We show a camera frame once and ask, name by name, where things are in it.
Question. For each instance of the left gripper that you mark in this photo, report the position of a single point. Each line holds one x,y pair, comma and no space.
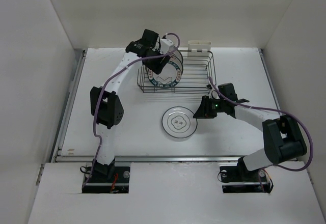
157,67

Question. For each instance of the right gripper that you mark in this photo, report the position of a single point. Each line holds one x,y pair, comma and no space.
204,111

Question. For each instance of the white plate clover motif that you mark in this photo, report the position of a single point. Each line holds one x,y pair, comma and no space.
179,122

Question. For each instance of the orange sunburst plate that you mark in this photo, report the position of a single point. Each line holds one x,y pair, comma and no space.
175,58

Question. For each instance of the green rimmed lettered plate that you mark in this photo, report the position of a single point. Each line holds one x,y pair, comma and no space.
168,78

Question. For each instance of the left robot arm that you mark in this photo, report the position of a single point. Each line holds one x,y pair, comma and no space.
107,109

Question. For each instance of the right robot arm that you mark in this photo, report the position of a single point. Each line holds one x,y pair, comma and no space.
282,137

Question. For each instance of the white plastic cutlery holder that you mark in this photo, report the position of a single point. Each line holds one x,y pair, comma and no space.
195,46

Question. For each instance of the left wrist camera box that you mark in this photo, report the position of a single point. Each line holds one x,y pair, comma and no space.
166,46

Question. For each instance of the wire dish rack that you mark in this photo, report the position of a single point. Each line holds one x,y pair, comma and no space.
197,69

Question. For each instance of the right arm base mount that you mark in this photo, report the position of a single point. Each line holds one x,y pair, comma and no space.
233,181

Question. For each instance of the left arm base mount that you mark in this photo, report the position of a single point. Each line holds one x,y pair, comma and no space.
116,181

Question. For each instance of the aluminium table edge rail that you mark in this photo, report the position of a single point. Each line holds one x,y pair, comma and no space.
150,159

